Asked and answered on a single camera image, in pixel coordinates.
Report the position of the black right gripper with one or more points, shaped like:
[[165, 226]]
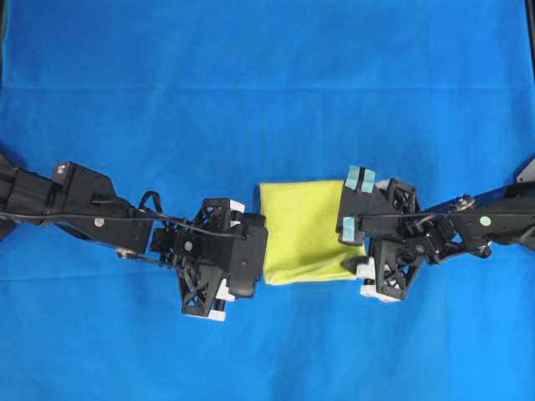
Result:
[[393, 261]]

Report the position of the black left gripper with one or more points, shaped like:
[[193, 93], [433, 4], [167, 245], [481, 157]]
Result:
[[186, 247]]

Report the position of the yellow-green towel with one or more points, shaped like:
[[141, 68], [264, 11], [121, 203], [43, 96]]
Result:
[[302, 244]]

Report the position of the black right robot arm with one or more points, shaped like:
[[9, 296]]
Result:
[[504, 216]]

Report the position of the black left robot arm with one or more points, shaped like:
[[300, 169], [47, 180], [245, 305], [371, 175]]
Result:
[[217, 255]]

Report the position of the blue table cloth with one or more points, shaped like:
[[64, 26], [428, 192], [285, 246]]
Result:
[[197, 99]]

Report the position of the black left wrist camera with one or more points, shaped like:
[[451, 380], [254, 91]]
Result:
[[247, 255]]

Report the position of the right wrist camera with tape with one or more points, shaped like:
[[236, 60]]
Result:
[[369, 208]]

